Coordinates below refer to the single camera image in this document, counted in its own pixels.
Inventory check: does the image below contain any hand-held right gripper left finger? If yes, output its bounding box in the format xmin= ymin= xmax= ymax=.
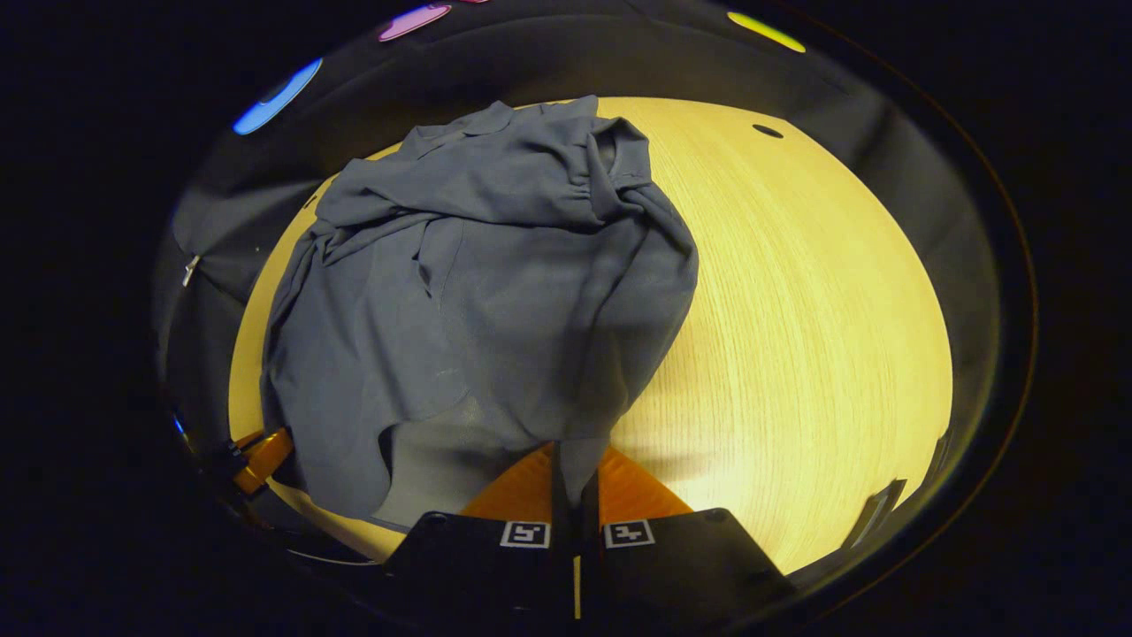
xmin=382 ymin=442 xmax=576 ymax=620

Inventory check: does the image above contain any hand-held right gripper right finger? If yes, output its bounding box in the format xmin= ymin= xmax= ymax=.
xmin=579 ymin=445 xmax=797 ymax=620

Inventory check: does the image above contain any grey long-sleeved shirt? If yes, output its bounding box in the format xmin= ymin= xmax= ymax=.
xmin=259 ymin=96 xmax=700 ymax=532

